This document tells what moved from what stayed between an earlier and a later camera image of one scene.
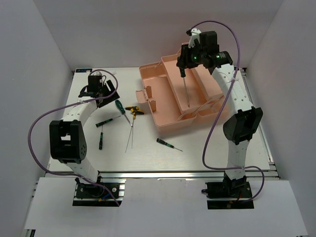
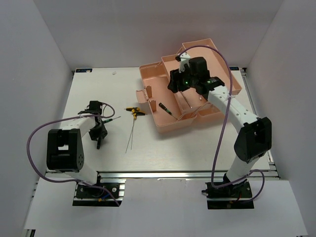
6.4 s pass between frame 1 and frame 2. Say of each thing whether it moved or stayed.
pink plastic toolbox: stayed
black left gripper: moved
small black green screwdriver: moved
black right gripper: moved
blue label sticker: stayed
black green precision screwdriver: stayed
